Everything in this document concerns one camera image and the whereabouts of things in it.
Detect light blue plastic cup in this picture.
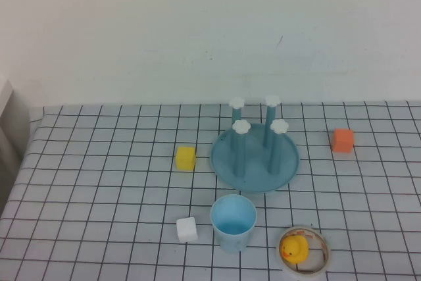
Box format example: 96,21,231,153
210,194,257,254

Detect blue cup stand white caps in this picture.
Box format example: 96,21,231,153
210,95,301,195

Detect yellow foam cube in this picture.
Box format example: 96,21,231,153
175,145,197,172

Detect white foam cube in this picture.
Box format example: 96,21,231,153
176,217,199,244

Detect orange foam cube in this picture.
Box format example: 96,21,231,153
331,128,355,154

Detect yellow rubber duck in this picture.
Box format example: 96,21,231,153
280,235,310,265

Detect white tape roll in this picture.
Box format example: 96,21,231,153
275,225,333,278

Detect white box edge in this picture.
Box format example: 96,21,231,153
0,78,31,180

